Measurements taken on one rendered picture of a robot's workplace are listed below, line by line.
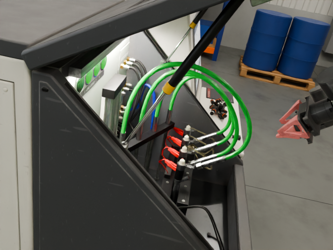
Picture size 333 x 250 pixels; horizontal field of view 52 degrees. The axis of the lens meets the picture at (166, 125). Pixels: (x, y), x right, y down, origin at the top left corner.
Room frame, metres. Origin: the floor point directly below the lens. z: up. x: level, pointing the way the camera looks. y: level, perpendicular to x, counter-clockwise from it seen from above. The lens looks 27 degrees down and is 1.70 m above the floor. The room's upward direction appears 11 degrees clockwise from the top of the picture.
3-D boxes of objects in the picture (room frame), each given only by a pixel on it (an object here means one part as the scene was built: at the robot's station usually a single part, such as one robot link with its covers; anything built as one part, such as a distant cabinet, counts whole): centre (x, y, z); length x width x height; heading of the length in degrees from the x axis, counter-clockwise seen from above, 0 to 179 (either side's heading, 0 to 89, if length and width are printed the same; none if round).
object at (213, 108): (1.64, -0.26, 1.01); 0.23 x 0.11 x 0.06; 177
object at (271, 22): (5.82, -1.66, 0.51); 1.20 x 0.85 x 1.02; 85
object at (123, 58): (1.17, 0.18, 1.20); 0.13 x 0.03 x 0.31; 177
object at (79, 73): (0.93, 0.19, 1.43); 0.54 x 0.03 x 0.02; 177
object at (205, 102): (1.60, -0.25, 0.97); 0.70 x 0.22 x 0.03; 177
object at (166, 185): (1.03, -0.08, 0.91); 0.34 x 0.10 x 0.15; 177
